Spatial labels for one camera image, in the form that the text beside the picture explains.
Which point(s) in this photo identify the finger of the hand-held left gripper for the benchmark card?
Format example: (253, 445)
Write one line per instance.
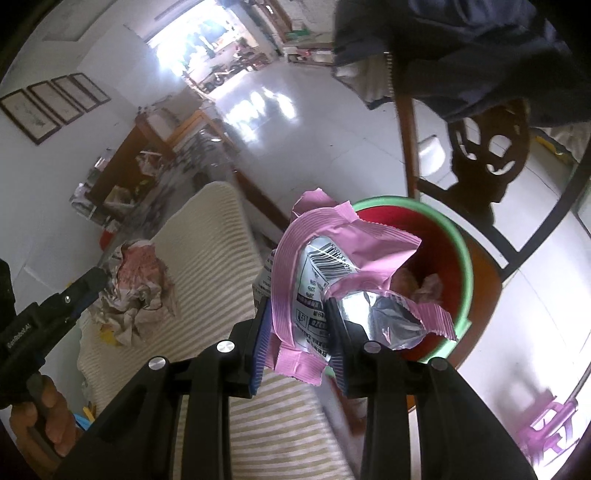
(87, 282)

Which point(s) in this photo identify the framed wall picture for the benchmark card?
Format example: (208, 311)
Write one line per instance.
(76, 93)
(57, 104)
(30, 115)
(91, 87)

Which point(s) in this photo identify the wooden cabinet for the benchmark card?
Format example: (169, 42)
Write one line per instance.
(124, 152)

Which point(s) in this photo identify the crumpled pink white paper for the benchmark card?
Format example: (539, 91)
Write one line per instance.
(138, 286)

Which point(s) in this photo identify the blue booklet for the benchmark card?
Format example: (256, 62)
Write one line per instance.
(85, 419)

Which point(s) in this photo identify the person's left hand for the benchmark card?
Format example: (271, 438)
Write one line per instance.
(53, 415)

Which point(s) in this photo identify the red bin with green rim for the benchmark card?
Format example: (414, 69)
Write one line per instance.
(434, 230)

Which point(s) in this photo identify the white plastic stool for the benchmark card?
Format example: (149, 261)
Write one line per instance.
(433, 157)

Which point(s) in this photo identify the pink snack wrapper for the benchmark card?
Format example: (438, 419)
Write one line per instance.
(360, 249)

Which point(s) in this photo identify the carved wooden chair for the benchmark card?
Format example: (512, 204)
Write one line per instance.
(489, 161)

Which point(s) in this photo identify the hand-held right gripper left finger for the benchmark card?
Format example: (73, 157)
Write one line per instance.
(261, 346)

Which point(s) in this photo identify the pink plastic stool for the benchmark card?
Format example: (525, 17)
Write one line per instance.
(549, 429)

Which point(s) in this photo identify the dark blue jacket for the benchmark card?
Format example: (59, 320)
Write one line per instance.
(461, 46)

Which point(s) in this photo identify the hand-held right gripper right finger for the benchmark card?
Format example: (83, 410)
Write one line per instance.
(339, 360)

